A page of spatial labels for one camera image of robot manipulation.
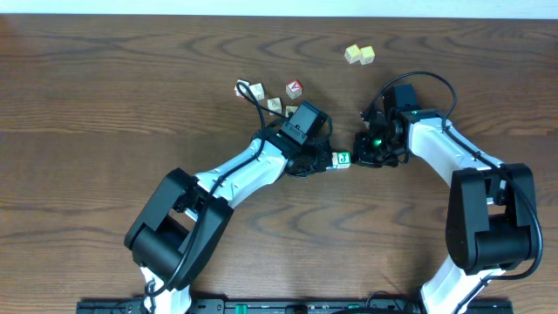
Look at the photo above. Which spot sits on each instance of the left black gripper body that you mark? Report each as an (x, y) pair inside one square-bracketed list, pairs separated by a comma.
[(318, 162)]

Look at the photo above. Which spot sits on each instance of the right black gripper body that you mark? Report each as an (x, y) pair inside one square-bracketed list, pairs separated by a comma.
[(377, 150)]

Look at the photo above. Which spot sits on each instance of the blue edged picture block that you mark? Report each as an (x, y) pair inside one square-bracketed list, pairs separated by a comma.
[(334, 164)]

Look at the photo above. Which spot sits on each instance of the green letter J block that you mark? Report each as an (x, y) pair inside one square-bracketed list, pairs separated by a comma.
[(343, 160)]

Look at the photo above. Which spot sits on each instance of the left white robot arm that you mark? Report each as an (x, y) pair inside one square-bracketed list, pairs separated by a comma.
[(178, 230)]

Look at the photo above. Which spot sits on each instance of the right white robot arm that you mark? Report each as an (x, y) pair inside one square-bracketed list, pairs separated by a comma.
[(492, 229)]

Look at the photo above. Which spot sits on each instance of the wooden block round picture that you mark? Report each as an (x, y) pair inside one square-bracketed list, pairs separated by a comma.
[(290, 111)]

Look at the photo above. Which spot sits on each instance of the wooden block animal picture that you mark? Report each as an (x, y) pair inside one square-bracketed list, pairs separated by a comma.
[(275, 106)]

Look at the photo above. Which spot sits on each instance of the red letter A block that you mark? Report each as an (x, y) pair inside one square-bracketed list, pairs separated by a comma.
[(294, 89)]

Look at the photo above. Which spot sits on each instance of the plain wooden picture block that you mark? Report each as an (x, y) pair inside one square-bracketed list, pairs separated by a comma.
[(257, 91)]

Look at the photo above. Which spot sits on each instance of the yellow block right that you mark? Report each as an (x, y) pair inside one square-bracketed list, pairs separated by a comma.
[(367, 55)]

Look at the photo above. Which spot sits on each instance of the yellow block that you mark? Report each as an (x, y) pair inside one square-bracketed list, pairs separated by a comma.
[(352, 54), (367, 55)]

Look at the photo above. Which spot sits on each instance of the yellow block left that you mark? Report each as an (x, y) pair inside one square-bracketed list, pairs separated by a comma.
[(352, 54)]

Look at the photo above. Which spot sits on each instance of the wooden block red bottom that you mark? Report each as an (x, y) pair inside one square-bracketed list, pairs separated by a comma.
[(241, 88)]

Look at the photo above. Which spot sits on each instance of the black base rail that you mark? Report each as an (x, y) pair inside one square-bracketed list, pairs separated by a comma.
[(379, 302)]

